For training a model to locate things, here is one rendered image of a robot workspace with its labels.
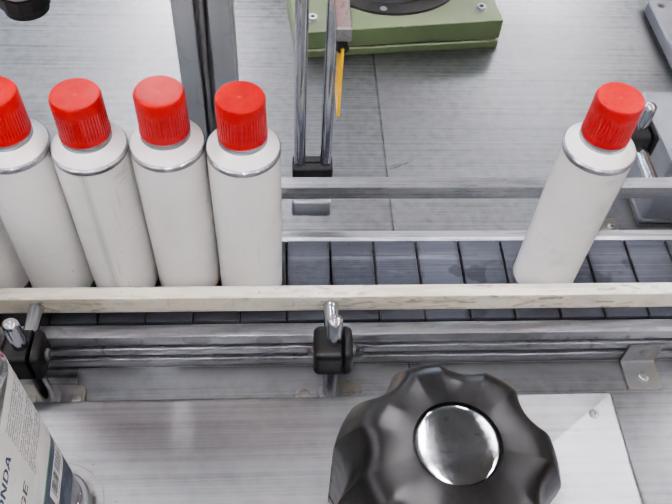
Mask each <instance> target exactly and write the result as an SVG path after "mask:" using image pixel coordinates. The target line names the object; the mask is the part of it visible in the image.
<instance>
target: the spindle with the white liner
mask: <svg viewBox="0 0 672 504"><path fill-rule="evenodd" d="M560 488H561V475H560V469H559V464H558V459H557V455H556V452H555V449H554V446H553V443H552V441H551V438H550V437H549V435H548V434H547V432H545V431H544V430H542V429H541V428H540V427H538V426H537V425H536V424H535V423H533V422H532V421H531V420H530V419H529V418H528V417H527V415H526V414H525V413H524V411H523V409H522V407H521V405H520V403H519V400H518V394H517V392H516V390H514V389H513V388H512V387H511V386H509V385H508V384H506V383H505V382H503V381H502V380H500V379H498V378H497V377H495V376H493V375H491V374H489V373H481V374H471V375H470V374H461V373H457V372H454V371H451V370H449V369H447V368H445V367H443V366H441V365H439V364H427V365H421V366H417V367H413V368H409V369H406V370H403V371H401V372H398V373H396V374H395V375H394V376H393V377H392V380H391V382H390V385H389V387H388V390H387V392H386V394H385V395H382V396H380V397H377V398H373V399H370V400H367V401H364V402H361V403H359V404H358V405H356V406H354V407H353V408H352V409H351V411H350V412H349V414H348V415H347V417H346V418H345V420H344V422H343V424H342V426H341V428H340V430H339V433H338V435H337V438H336V441H335V445H334V448H333V456H332V465H331V474H330V483H329V492H328V503H329V504H550V503H551V502H552V500H553V499H554V498H555V496H556V495H557V494H558V492H559V490H560Z"/></svg>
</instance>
